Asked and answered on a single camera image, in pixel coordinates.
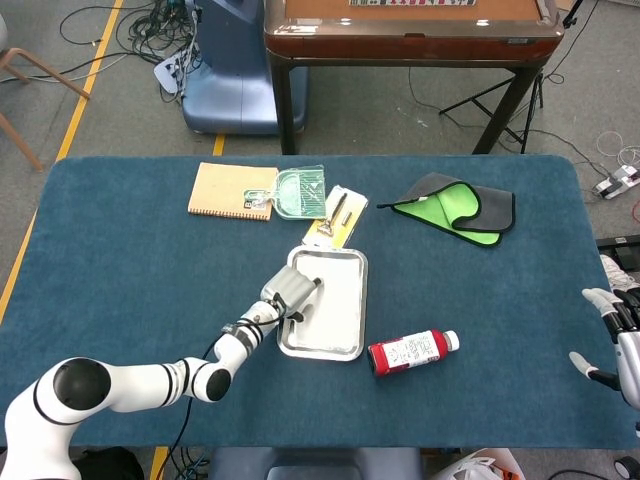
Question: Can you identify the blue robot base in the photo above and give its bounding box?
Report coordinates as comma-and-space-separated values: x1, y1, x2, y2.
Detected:
182, 0, 309, 135

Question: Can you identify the black bag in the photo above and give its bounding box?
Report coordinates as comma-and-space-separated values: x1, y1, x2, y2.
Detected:
72, 446, 146, 480

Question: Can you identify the black equipment frame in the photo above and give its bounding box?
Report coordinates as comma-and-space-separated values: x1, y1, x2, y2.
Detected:
595, 234, 640, 274

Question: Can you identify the grey-blue robot torso base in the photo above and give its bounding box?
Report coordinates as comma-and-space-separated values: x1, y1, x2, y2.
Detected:
207, 446, 424, 480

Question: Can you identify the brown mahjong table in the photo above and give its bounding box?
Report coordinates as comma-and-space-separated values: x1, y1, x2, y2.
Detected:
262, 0, 566, 155

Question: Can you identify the green and grey microfiber cloth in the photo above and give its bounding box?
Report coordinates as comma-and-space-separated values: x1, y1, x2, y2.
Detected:
376, 172, 516, 249

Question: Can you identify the white chair with wooden legs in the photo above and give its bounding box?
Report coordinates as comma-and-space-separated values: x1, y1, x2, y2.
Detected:
0, 12, 91, 173

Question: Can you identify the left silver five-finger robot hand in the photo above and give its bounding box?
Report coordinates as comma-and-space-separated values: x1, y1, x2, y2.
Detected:
259, 264, 325, 324

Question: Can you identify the black floor cable bundle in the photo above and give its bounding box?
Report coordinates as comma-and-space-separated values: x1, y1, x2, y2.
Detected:
59, 0, 201, 66

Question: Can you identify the kraft spiral notebook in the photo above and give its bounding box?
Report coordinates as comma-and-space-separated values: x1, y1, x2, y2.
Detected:
187, 161, 281, 222

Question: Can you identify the white power strip with cables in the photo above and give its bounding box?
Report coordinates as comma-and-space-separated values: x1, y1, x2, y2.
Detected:
153, 53, 194, 96

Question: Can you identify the white sneaker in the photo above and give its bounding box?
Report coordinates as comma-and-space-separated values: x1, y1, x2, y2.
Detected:
599, 254, 640, 301

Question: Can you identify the red juice bottle white cap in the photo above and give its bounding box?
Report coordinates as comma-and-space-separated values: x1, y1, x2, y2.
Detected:
367, 328, 461, 378

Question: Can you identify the blue felt table cover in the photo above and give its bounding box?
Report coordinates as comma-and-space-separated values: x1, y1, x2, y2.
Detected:
0, 153, 619, 450

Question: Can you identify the black tripod stand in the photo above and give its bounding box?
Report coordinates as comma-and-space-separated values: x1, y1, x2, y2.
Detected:
439, 0, 586, 155

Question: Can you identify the white power strip with plugs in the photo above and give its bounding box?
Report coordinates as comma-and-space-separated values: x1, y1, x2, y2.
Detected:
593, 164, 640, 200

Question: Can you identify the silver metal tray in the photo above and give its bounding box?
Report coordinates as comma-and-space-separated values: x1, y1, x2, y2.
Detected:
276, 245, 370, 362

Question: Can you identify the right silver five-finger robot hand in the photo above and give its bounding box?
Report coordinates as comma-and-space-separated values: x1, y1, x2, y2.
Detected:
568, 287, 640, 406

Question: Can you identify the black robot wrist cable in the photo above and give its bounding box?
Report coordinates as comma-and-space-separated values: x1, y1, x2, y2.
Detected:
162, 294, 301, 480

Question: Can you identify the razor on yellow card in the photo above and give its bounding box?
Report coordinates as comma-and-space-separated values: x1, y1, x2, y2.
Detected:
301, 184, 370, 248

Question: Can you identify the packaged green mini dustpan set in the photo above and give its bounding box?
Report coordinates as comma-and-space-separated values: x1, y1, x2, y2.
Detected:
243, 164, 329, 222

